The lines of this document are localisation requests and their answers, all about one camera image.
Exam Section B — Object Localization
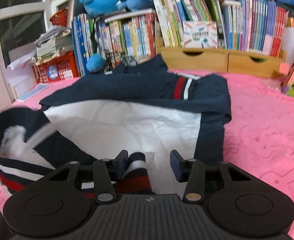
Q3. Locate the red plastic crate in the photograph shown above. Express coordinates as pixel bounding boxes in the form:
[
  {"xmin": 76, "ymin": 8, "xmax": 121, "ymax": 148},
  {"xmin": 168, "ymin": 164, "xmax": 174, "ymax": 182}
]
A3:
[{"xmin": 32, "ymin": 50, "xmax": 80, "ymax": 84}]

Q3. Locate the row of tall blue books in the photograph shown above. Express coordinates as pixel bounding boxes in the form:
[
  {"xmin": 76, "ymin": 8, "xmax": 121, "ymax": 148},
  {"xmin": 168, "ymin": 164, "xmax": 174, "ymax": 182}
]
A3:
[{"xmin": 71, "ymin": 14, "xmax": 98, "ymax": 77}]

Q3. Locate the stack of papers and books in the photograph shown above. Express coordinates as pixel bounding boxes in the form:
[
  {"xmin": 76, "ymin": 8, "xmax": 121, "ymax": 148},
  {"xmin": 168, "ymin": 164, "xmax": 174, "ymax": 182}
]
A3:
[{"xmin": 34, "ymin": 25, "xmax": 74, "ymax": 61}]

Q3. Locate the row of pink blue books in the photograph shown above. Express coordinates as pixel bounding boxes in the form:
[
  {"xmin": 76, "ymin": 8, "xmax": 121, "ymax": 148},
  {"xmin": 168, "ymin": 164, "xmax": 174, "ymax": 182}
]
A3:
[{"xmin": 222, "ymin": 0, "xmax": 288, "ymax": 57}]

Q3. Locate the white shelf board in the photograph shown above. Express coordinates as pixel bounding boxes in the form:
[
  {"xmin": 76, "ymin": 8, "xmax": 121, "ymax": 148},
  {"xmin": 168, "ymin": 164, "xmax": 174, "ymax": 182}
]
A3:
[{"xmin": 94, "ymin": 8, "xmax": 157, "ymax": 25}]

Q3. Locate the navy white jacket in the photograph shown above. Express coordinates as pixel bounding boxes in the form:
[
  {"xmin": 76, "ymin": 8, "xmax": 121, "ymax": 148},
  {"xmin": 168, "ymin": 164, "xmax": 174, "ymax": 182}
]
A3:
[{"xmin": 0, "ymin": 54, "xmax": 233, "ymax": 205}]

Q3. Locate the row of green yellow books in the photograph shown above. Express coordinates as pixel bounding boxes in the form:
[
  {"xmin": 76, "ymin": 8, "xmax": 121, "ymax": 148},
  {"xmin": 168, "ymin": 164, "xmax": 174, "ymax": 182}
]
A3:
[{"xmin": 153, "ymin": 0, "xmax": 225, "ymax": 48}]

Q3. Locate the wooden drawer unit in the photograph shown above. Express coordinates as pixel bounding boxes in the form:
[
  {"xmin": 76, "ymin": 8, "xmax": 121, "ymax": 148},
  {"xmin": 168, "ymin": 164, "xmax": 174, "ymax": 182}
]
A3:
[{"xmin": 156, "ymin": 36, "xmax": 287, "ymax": 79}]

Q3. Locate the blue booklet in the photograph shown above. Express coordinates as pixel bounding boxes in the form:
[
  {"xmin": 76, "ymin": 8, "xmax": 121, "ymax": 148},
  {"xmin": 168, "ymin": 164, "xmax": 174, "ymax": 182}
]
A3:
[{"xmin": 19, "ymin": 84, "xmax": 51, "ymax": 102}]

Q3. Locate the row of picture books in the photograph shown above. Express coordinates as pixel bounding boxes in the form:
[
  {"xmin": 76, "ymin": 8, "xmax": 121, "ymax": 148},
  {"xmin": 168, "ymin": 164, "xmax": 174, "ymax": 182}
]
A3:
[{"xmin": 95, "ymin": 12, "xmax": 158, "ymax": 65}]

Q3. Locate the white printed box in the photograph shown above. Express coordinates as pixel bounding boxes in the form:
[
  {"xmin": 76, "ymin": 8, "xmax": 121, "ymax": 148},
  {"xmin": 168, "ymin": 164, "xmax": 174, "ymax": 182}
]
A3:
[{"xmin": 183, "ymin": 21, "xmax": 219, "ymax": 49}]

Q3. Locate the blue whale plush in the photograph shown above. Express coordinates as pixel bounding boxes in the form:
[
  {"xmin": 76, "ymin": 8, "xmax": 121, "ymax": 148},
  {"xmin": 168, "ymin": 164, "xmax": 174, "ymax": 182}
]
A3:
[{"xmin": 79, "ymin": 0, "xmax": 129, "ymax": 17}]

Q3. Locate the wooden drawer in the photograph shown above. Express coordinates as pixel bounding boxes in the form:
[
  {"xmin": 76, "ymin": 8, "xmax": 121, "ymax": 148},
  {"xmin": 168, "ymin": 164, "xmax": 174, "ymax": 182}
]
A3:
[
  {"xmin": 228, "ymin": 54, "xmax": 284, "ymax": 78},
  {"xmin": 161, "ymin": 50, "xmax": 229, "ymax": 73}
]

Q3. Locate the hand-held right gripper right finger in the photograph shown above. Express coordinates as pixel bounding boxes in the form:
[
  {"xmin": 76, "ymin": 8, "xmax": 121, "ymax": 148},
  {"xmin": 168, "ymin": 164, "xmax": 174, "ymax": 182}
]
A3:
[{"xmin": 170, "ymin": 149, "xmax": 252, "ymax": 203}]

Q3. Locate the black strap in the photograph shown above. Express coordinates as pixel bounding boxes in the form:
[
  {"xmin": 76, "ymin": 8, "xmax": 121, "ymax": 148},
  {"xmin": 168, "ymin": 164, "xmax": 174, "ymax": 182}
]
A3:
[{"xmin": 90, "ymin": 21, "xmax": 99, "ymax": 56}]

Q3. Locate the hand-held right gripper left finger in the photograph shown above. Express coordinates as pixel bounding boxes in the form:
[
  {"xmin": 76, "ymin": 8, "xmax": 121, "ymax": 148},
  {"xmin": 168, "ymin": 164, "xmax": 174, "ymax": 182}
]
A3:
[{"xmin": 47, "ymin": 149, "xmax": 130, "ymax": 203}]

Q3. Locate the black miniature bicycle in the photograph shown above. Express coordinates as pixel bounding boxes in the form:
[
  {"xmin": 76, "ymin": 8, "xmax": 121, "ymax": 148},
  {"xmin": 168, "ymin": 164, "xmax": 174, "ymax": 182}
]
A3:
[{"xmin": 103, "ymin": 50, "xmax": 139, "ymax": 71}]

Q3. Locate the blue round plush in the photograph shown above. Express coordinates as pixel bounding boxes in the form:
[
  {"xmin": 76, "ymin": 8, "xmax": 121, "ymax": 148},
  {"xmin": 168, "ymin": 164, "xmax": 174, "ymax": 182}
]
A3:
[{"xmin": 85, "ymin": 54, "xmax": 106, "ymax": 73}]

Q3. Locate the red plastic basket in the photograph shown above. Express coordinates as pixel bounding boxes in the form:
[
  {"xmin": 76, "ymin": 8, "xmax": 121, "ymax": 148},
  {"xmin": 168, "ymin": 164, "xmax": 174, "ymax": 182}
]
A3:
[{"xmin": 49, "ymin": 8, "xmax": 69, "ymax": 28}]

